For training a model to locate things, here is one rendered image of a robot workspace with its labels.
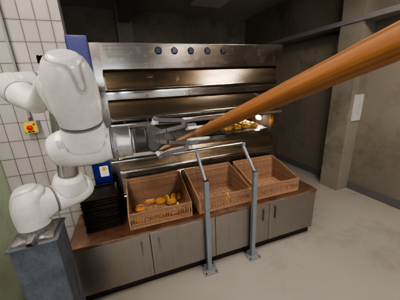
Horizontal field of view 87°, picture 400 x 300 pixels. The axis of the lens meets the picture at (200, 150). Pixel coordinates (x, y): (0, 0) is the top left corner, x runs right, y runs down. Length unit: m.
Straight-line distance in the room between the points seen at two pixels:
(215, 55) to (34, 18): 1.49
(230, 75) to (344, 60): 2.13
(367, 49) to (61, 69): 0.49
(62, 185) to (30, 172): 1.03
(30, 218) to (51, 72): 0.95
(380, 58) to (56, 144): 0.61
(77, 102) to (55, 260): 1.07
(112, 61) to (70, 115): 1.59
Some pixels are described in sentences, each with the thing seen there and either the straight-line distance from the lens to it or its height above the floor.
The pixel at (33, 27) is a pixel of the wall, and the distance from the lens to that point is 2.23.
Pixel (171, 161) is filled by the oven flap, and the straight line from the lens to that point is 2.25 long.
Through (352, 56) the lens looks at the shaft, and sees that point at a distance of 0.25.
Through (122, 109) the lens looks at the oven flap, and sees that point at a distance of 2.11.
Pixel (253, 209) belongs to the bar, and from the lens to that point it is 2.15.
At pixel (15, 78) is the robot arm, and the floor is 1.78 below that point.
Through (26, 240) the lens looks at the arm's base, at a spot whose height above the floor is 1.02.
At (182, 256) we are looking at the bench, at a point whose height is 0.22.
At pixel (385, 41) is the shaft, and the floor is 1.75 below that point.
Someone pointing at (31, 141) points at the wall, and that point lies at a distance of 2.28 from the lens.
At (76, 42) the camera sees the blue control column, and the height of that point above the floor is 2.09.
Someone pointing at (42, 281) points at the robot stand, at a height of 0.77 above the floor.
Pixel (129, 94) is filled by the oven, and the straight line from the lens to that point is 2.10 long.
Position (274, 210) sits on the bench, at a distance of 2.40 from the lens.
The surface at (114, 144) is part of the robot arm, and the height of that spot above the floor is 1.58.
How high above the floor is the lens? 1.72
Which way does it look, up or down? 17 degrees down
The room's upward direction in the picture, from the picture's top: 3 degrees counter-clockwise
